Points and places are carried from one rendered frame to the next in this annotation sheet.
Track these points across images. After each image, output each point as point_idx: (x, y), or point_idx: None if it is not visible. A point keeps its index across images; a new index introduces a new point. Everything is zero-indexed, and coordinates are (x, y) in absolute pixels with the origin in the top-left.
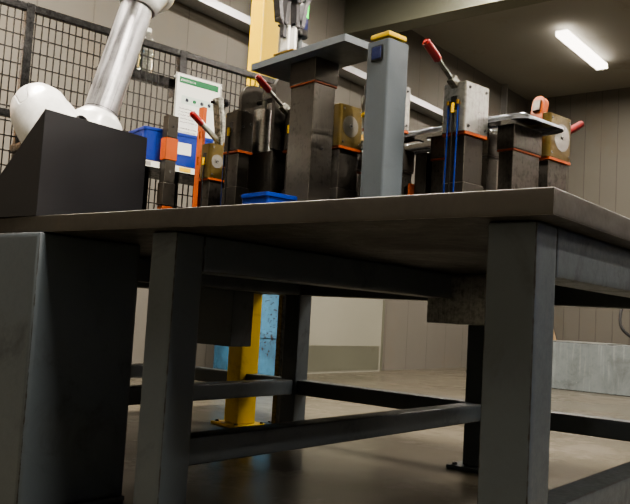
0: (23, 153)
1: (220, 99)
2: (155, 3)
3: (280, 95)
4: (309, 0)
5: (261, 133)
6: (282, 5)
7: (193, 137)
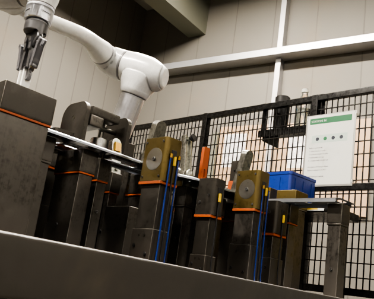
0: None
1: (183, 136)
2: (127, 86)
3: (63, 124)
4: (38, 40)
5: None
6: (19, 58)
7: (269, 174)
